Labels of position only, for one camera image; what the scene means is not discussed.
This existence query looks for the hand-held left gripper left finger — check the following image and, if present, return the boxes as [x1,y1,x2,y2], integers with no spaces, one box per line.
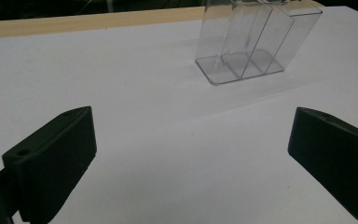
[1,105,98,224]

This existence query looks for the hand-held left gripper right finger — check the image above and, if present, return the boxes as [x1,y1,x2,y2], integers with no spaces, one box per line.
[287,106,358,224]

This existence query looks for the clear plastic compartment organizer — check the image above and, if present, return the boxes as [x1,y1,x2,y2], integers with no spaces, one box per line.
[194,0,324,86]

